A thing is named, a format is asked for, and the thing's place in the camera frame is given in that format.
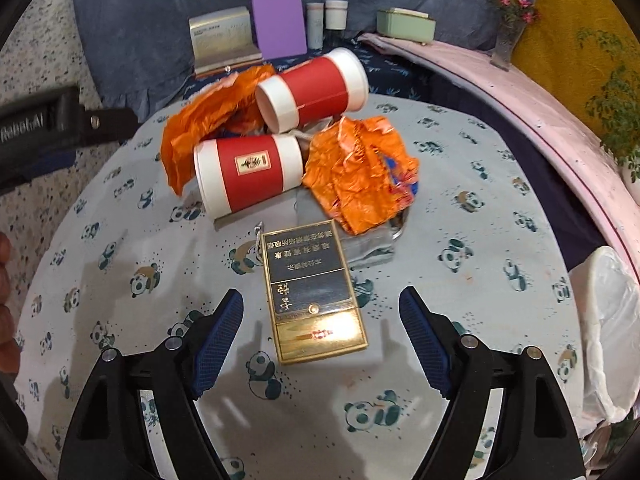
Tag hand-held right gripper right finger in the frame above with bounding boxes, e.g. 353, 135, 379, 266
398, 286, 586, 480

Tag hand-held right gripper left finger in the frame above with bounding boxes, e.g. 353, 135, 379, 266
59, 287, 246, 480

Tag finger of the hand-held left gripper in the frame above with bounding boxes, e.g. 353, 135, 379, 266
77, 106, 144, 150

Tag orange wrapper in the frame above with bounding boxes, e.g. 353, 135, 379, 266
160, 64, 277, 196
302, 116, 421, 236

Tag gold and black cigarette box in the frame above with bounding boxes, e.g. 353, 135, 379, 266
261, 219, 370, 365

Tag grey foil bag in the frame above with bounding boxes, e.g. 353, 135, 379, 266
295, 185, 411, 266

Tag red and white paper cup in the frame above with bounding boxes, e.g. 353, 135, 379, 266
193, 133, 304, 219
255, 47, 370, 133

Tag white bin with plastic bag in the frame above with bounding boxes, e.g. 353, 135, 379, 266
567, 245, 640, 423

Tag person's left hand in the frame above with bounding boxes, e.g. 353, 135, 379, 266
0, 232, 23, 376

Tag panda printed sheet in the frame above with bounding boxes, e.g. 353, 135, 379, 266
12, 92, 586, 480

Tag blue backdrop cloth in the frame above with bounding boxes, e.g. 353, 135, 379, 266
70, 0, 536, 111

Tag silver metal box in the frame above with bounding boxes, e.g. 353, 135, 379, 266
188, 6, 263, 80

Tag dark purple sheet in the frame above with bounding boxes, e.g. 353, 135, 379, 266
430, 70, 601, 256

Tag purple board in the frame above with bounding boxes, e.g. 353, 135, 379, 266
251, 0, 308, 61

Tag slim white bottle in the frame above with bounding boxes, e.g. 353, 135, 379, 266
306, 2, 326, 51

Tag wide white bottle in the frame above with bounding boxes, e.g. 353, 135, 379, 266
325, 0, 348, 43

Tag pink blanket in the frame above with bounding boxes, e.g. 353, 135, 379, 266
357, 32, 640, 306

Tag green leafy plant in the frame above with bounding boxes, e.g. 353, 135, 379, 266
575, 27, 640, 166

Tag glass vase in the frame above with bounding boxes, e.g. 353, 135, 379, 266
490, 17, 523, 70

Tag pale green tissue box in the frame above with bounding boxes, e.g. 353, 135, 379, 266
376, 7, 437, 43

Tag pink flowers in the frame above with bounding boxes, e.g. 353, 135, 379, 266
484, 0, 541, 26

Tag yellow backdrop cloth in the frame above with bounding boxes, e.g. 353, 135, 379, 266
510, 0, 640, 131

